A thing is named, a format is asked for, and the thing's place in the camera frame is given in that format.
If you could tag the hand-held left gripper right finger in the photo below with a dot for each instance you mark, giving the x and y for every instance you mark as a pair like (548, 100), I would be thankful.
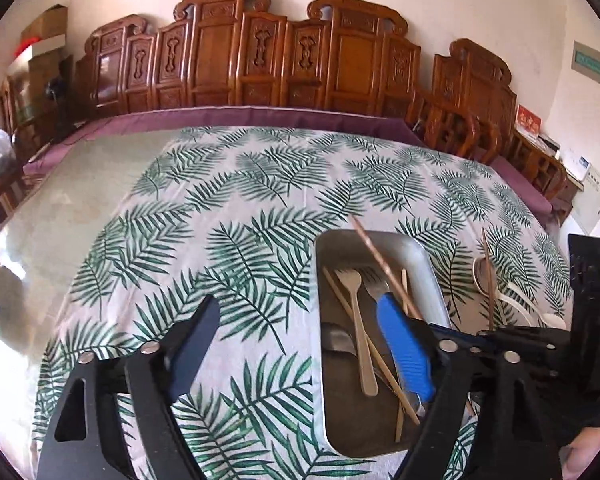
(405, 350)

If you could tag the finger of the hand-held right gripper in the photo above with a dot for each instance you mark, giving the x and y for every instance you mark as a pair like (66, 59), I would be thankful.
(535, 338)

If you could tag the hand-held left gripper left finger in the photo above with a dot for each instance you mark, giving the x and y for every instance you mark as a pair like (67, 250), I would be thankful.
(190, 352)

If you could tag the beige fork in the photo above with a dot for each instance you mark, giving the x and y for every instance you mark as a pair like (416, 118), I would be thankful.
(362, 340)

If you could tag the metal spoon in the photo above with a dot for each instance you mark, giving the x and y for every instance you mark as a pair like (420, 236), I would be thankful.
(337, 340)

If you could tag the metal fork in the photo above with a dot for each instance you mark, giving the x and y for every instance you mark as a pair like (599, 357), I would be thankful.
(375, 282)

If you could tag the grey metal tray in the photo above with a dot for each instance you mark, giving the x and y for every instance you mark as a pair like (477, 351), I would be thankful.
(345, 415)

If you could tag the patterned wooden chopstick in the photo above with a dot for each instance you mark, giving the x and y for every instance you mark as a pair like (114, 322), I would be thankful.
(380, 257)

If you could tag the person's right hand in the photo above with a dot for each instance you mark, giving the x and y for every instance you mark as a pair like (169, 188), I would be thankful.
(585, 455)

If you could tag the wooden side table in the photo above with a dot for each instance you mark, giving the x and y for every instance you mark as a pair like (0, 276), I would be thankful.
(570, 190)

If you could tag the purple armchair cushion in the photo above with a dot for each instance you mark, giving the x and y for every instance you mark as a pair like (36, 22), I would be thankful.
(525, 190)

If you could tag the white desk device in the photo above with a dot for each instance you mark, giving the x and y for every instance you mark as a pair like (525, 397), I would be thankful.
(577, 164)

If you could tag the green leaf print tablecloth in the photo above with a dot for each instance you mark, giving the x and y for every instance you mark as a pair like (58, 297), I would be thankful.
(260, 200)

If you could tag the silver small box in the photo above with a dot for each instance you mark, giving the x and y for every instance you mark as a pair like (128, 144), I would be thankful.
(549, 143)

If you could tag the red card box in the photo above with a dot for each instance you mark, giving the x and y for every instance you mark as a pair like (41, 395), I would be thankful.
(529, 122)

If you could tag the purple bench cushion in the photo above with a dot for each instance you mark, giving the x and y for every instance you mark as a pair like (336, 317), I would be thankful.
(230, 116)

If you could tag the small wooden chair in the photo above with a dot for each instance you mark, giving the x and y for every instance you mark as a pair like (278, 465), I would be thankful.
(2, 190)

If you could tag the carved wooden armchair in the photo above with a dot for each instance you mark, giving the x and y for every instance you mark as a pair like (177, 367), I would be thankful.
(480, 85)

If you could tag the carved wooden bench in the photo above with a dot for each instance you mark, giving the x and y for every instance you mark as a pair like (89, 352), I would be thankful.
(220, 60)

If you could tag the white flat box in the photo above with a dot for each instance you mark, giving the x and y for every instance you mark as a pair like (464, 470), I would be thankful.
(40, 55)

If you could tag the red decoration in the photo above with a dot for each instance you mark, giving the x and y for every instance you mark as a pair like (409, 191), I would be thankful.
(25, 47)

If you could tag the brown cardboard box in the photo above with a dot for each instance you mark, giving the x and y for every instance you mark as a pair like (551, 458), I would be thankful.
(45, 22)

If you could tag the white wall electrical panel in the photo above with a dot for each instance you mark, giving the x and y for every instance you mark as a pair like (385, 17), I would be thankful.
(591, 202)

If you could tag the grey green wall box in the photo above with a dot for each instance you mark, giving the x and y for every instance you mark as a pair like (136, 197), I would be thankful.
(592, 65)

